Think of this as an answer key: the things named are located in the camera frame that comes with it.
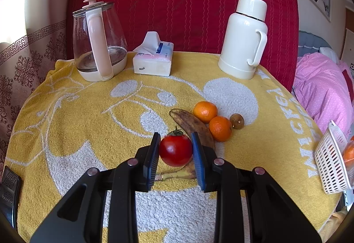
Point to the white plastic basket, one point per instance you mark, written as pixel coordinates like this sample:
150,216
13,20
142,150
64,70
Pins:
329,162

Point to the yellow and white towel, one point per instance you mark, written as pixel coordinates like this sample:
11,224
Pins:
83,121

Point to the pink dotted blanket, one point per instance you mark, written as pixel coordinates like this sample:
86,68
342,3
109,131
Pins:
320,88

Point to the black smartphone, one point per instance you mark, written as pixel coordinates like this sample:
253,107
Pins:
8,198

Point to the small tangerine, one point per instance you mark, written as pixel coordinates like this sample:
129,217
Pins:
220,129
205,112

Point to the glass electric kettle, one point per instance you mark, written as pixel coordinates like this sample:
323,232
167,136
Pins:
96,38

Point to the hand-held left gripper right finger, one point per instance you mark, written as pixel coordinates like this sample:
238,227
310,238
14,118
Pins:
198,160

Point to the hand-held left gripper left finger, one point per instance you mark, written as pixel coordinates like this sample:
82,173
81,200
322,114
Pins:
153,160

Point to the plastic bag of tangerines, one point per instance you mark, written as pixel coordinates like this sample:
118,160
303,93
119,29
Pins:
349,154

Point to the brown kiwi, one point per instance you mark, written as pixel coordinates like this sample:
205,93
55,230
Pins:
237,121

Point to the red tomato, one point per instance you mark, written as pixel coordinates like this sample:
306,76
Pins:
175,150

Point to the overripe spotted banana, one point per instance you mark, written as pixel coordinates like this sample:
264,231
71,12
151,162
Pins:
193,124

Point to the patterned beige curtain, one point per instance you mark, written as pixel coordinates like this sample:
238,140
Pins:
27,65

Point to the white thermos flask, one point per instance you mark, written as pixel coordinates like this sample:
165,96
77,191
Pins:
239,43

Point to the white tissue pack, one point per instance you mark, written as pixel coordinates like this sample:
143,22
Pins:
153,63

